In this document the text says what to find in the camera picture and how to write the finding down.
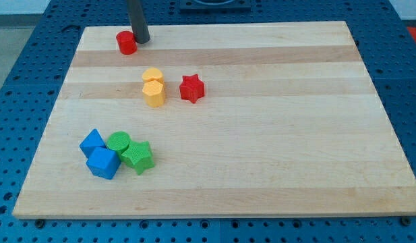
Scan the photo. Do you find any red star block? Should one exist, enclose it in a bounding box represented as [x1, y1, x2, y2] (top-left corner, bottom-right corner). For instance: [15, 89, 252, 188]
[179, 74, 205, 103]

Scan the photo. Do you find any green star block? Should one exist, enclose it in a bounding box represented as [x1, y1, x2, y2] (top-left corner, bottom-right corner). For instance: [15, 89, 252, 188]
[121, 141, 155, 175]

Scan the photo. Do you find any light wooden board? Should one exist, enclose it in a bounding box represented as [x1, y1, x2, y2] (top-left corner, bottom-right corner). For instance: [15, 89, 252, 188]
[13, 21, 416, 219]

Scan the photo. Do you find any yellow hexagon block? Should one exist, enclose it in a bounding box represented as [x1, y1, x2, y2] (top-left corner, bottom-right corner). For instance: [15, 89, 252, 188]
[142, 80, 166, 107]

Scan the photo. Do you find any yellow heart block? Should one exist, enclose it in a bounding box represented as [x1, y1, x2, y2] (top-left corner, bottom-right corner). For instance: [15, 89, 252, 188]
[142, 67, 165, 84]

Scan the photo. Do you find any green cylinder block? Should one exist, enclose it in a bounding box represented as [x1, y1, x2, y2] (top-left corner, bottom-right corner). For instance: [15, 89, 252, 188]
[106, 131, 131, 160]

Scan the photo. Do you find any red cylinder block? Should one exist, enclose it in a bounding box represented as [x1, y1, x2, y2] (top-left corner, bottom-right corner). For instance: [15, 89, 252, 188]
[116, 30, 138, 55]

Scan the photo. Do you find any blue cube block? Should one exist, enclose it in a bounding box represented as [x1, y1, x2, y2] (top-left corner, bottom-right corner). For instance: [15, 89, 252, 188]
[86, 147, 121, 180]

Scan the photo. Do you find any grey cylindrical pointer rod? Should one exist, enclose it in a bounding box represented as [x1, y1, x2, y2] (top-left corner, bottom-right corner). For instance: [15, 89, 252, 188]
[126, 0, 150, 44]

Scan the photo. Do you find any blue triangle block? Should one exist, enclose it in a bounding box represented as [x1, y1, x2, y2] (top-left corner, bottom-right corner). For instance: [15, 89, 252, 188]
[79, 129, 106, 158]

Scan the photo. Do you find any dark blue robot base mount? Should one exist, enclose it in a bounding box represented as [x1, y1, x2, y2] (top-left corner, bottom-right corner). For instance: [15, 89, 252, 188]
[178, 0, 251, 13]

